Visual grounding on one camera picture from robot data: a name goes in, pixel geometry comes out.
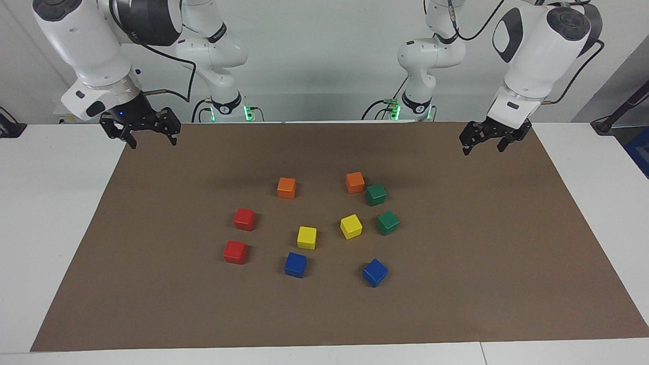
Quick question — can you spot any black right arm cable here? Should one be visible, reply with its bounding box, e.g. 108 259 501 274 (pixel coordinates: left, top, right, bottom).
109 0 197 103

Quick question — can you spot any green wooden cube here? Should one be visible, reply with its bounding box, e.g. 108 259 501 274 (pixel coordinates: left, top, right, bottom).
365 184 388 207
376 210 401 236

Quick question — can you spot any red wooden cube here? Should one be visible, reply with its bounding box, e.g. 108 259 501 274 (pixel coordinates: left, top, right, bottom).
224 240 248 265
233 207 257 232

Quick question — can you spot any yellow wooden cube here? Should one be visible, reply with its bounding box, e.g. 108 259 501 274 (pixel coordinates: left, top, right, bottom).
340 214 364 240
297 226 317 250

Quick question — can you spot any white power strip box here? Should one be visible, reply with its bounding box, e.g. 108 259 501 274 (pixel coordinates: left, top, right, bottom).
53 104 102 125

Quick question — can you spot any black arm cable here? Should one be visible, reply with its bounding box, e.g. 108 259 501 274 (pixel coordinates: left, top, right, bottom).
446 0 605 105
109 0 197 103

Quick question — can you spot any black base cable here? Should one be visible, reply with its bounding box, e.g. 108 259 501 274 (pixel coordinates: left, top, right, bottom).
191 98 213 123
362 75 409 121

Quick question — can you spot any black left base cable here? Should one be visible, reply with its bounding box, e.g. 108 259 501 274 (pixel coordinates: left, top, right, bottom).
362 75 409 121

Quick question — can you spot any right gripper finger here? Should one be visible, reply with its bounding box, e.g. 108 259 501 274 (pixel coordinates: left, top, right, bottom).
99 114 138 149
160 107 182 147

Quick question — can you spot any blue wooden cube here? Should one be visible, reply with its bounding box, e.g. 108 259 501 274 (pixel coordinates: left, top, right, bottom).
362 258 389 288
284 252 308 279

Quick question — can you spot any black clamp mount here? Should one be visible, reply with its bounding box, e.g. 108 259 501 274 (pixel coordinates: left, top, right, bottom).
0 106 27 138

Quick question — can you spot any black stand pole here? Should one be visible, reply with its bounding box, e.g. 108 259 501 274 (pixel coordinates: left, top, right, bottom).
591 81 649 135

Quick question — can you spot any brown table mat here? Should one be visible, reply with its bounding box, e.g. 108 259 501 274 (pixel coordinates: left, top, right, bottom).
30 122 649 352

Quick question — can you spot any black right base cable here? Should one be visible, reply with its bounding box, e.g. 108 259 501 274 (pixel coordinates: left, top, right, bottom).
191 98 213 123

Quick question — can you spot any blue crate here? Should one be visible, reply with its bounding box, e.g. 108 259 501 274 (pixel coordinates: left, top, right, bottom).
624 127 649 179

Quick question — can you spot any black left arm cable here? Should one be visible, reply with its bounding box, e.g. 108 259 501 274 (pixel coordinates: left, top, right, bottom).
446 0 605 105

